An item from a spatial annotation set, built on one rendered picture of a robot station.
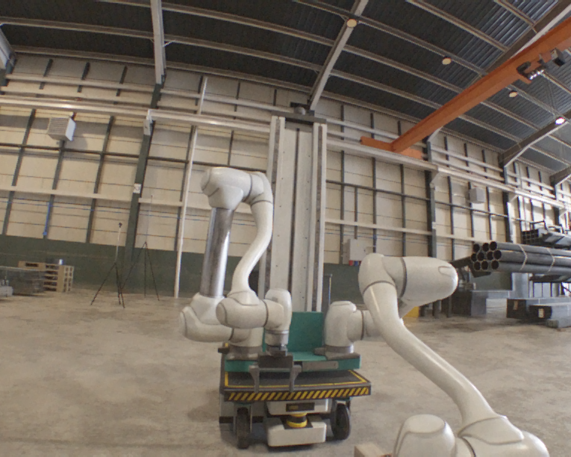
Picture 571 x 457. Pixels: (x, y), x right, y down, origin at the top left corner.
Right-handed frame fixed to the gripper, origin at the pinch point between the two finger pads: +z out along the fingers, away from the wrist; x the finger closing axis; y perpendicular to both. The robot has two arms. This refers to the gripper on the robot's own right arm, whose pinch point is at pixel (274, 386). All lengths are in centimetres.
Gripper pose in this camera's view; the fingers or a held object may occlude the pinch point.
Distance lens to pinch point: 117.8
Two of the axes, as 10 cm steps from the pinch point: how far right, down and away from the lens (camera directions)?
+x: -9.7, -0.8, -2.1
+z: -0.5, 9.9, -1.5
